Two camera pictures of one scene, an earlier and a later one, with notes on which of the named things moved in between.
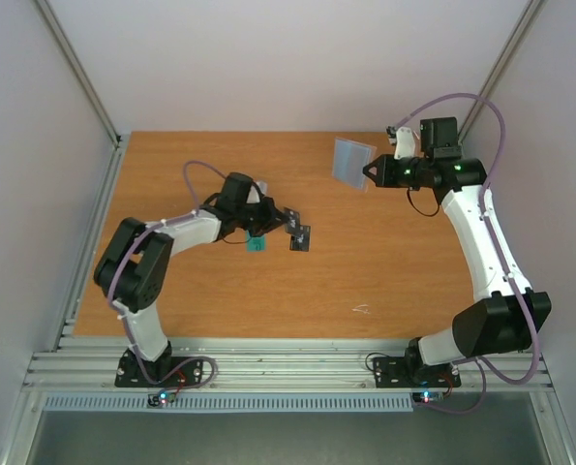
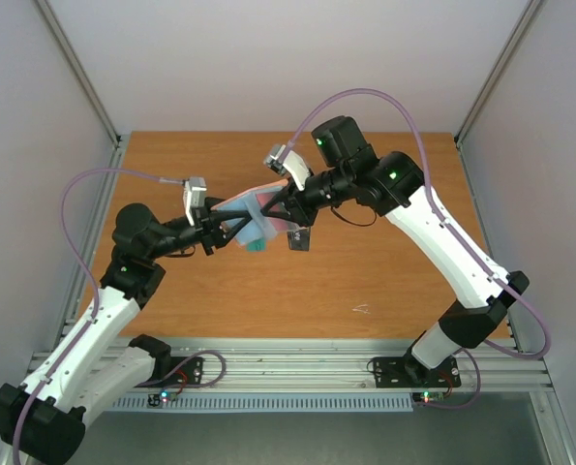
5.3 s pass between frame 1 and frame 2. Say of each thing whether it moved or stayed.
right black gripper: moved
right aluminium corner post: stayed
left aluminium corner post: stayed
